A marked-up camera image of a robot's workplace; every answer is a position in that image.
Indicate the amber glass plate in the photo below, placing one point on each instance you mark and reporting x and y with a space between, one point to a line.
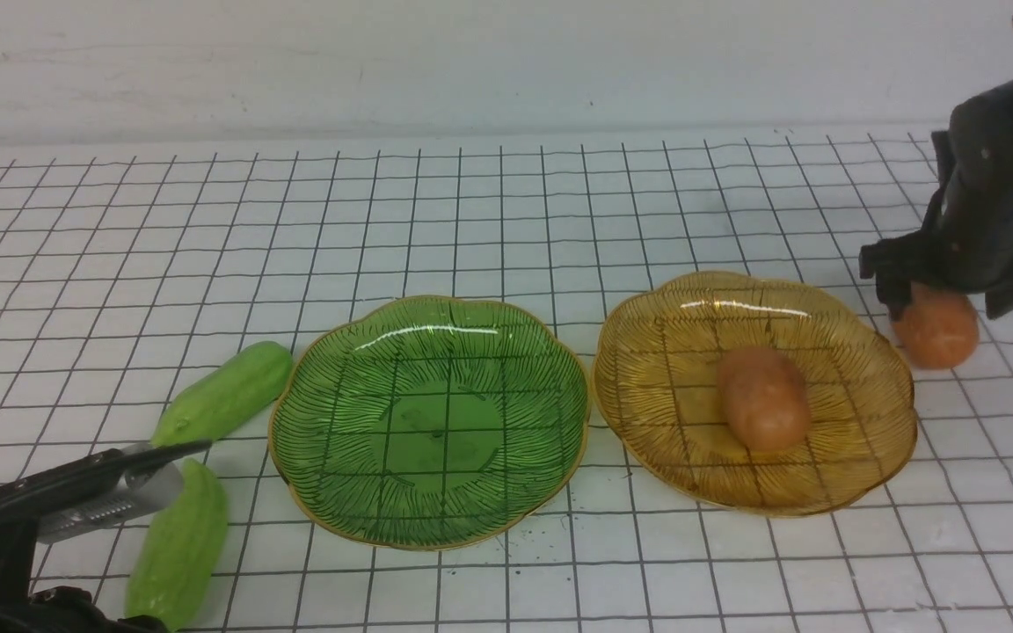
655 381

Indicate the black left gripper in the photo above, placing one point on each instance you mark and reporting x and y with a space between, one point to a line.
62 608

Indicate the green cucumber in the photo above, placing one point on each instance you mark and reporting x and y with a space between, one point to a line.
180 552
224 400

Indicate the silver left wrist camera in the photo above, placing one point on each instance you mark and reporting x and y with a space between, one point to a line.
107 488

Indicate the green glass plate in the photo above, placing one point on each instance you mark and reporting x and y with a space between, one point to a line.
431 423

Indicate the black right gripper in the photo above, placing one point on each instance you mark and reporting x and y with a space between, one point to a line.
965 243

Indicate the orange potato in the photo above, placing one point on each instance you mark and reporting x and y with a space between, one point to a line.
939 329
763 399

